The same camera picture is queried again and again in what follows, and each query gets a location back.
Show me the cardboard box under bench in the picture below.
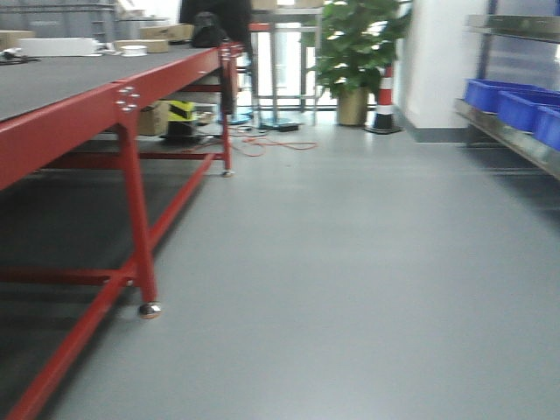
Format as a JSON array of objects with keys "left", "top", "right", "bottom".
[{"left": 136, "top": 101, "right": 169, "bottom": 136}]

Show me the yellow black striped object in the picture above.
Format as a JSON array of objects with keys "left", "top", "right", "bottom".
[{"left": 160, "top": 100, "right": 200, "bottom": 143}]

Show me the cardboard box on bench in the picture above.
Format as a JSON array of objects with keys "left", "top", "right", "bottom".
[{"left": 139, "top": 24, "right": 194, "bottom": 43}]

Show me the traffic cone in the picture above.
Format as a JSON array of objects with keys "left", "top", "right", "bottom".
[{"left": 365, "top": 65, "right": 403, "bottom": 135}]

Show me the blue shelf bin middle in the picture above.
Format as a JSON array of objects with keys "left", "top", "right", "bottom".
[{"left": 497, "top": 90, "right": 559, "bottom": 133}]

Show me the blue shelf bin near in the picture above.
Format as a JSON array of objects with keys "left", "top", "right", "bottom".
[{"left": 533, "top": 106, "right": 560, "bottom": 151}]

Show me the blue shelf bin far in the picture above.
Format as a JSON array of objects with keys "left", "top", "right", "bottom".
[{"left": 464, "top": 78, "right": 543, "bottom": 114}]

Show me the orange cable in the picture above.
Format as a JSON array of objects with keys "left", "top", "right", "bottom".
[{"left": 192, "top": 124, "right": 319, "bottom": 158}]

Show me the red workbench frame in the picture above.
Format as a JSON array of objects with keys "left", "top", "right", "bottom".
[{"left": 1, "top": 42, "right": 241, "bottom": 419}]

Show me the blue shelf bin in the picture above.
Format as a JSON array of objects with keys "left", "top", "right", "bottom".
[
  {"left": 533, "top": 106, "right": 560, "bottom": 151},
  {"left": 464, "top": 78, "right": 543, "bottom": 114},
  {"left": 497, "top": 90, "right": 559, "bottom": 133}
]

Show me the black backpack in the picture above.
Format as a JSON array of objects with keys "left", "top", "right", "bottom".
[{"left": 191, "top": 11, "right": 228, "bottom": 48}]

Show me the white long box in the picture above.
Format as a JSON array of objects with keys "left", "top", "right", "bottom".
[{"left": 18, "top": 38, "right": 98, "bottom": 57}]

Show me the green potted plant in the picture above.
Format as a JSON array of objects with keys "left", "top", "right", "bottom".
[{"left": 312, "top": 0, "right": 413, "bottom": 127}]

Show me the white tape roll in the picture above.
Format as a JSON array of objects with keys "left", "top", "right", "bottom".
[{"left": 119, "top": 45, "right": 148, "bottom": 57}]

